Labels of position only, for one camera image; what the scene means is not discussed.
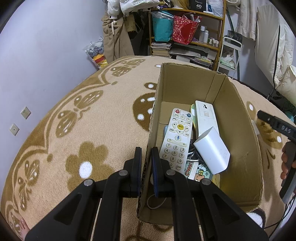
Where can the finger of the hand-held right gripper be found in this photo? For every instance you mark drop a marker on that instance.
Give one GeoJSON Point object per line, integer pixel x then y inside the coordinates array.
{"type": "Point", "coordinates": [267, 117]}

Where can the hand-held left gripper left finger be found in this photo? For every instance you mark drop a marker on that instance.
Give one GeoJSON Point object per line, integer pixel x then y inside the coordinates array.
{"type": "Point", "coordinates": [136, 166]}

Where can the plastic bag of toys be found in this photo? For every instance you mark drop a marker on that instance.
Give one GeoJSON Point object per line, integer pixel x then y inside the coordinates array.
{"type": "Point", "coordinates": [97, 54]}

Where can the cartoon earbuds case with tag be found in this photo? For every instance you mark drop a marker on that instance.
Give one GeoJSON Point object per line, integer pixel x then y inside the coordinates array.
{"type": "Point", "coordinates": [198, 172]}

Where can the bunch of keys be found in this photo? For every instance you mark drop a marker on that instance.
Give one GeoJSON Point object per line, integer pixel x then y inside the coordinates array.
{"type": "Point", "coordinates": [193, 150]}

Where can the white trolley cart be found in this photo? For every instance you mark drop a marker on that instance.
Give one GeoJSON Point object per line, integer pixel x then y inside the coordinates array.
{"type": "Point", "coordinates": [229, 60]}

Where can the stack of books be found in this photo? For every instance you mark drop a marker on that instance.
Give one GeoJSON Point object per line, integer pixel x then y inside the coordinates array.
{"type": "Point", "coordinates": [161, 49]}

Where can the white rectangular device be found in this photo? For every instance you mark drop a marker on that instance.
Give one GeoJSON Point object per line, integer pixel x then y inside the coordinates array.
{"type": "Point", "coordinates": [205, 115]}

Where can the person's right hand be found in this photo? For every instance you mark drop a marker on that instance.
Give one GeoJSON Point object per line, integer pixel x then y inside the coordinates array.
{"type": "Point", "coordinates": [285, 157]}

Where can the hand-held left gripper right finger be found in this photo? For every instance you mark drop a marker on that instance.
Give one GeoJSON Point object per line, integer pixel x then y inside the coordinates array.
{"type": "Point", "coordinates": [154, 171]}

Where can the row of cosmetic bottles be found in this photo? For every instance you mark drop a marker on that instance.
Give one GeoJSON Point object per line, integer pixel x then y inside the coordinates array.
{"type": "Point", "coordinates": [205, 37]}

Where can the blond wig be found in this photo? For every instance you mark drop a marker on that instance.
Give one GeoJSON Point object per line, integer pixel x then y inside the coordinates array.
{"type": "Point", "coordinates": [181, 3]}

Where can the person's bare foot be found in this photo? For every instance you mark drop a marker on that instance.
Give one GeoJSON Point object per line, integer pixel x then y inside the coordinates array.
{"type": "Point", "coordinates": [24, 229]}

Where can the white power adapter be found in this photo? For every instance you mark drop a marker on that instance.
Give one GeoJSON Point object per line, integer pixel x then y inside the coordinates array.
{"type": "Point", "coordinates": [212, 153]}

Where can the wooden shelf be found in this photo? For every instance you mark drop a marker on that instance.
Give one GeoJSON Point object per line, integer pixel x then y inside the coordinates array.
{"type": "Point", "coordinates": [212, 20]}

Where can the white remote control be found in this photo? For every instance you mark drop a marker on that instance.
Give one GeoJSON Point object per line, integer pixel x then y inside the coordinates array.
{"type": "Point", "coordinates": [175, 143]}

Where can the white puffer jacket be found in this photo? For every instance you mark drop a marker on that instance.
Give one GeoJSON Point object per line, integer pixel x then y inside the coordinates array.
{"type": "Point", "coordinates": [134, 7]}

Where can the teal storage box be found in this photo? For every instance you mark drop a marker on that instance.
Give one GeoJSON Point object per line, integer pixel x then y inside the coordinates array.
{"type": "Point", "coordinates": [163, 27]}

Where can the black box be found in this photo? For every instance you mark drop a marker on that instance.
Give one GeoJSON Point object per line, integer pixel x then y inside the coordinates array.
{"type": "Point", "coordinates": [197, 4]}

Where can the flower printed beige blanket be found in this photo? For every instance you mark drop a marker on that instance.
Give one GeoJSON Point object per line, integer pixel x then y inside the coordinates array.
{"type": "Point", "coordinates": [81, 115]}

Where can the red gift bag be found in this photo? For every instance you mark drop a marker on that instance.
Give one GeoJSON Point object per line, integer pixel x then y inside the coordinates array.
{"type": "Point", "coordinates": [185, 30]}

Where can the pile of papers and booklets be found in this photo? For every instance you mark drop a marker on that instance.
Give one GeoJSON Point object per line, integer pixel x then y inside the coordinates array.
{"type": "Point", "coordinates": [192, 56]}

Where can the beige trousers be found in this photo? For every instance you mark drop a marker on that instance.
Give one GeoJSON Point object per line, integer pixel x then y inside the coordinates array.
{"type": "Point", "coordinates": [118, 39]}

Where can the white wall socket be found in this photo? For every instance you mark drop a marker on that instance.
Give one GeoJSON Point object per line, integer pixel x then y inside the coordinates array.
{"type": "Point", "coordinates": [25, 112]}
{"type": "Point", "coordinates": [14, 129]}

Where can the cardboard box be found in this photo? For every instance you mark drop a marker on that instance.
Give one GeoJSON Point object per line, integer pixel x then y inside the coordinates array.
{"type": "Point", "coordinates": [240, 139]}

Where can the white paper bag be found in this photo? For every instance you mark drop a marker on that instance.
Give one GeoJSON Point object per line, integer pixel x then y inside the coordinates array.
{"type": "Point", "coordinates": [215, 7]}

